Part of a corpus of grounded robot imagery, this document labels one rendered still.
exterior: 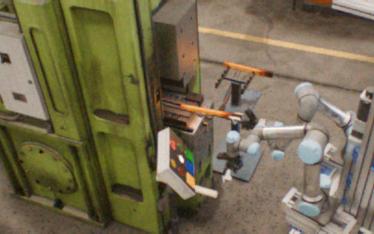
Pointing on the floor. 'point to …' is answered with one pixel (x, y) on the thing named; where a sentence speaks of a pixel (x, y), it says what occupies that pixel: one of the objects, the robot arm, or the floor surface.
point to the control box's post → (173, 209)
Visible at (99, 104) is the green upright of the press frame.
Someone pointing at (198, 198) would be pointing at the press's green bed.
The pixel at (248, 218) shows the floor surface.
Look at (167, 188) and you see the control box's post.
